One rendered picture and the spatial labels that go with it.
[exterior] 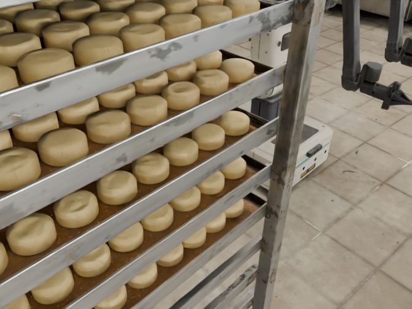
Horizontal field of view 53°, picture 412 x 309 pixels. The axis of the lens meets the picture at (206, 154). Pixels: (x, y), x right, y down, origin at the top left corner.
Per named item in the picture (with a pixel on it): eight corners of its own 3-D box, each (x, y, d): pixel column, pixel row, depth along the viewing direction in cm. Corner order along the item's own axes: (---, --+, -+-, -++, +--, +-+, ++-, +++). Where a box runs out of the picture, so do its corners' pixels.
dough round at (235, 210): (223, 197, 81) (224, 189, 79) (247, 206, 79) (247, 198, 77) (211, 213, 77) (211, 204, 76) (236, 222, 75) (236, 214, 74)
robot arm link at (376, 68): (352, 80, 175) (342, 87, 170) (358, 54, 168) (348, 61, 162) (379, 89, 169) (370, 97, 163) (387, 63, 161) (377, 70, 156)
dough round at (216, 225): (195, 215, 76) (195, 207, 75) (222, 213, 77) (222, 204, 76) (199, 235, 72) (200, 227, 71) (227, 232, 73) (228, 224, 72)
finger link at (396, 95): (412, 101, 153) (387, 92, 158) (405, 118, 157) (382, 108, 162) (419, 95, 157) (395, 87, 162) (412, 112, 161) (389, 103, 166)
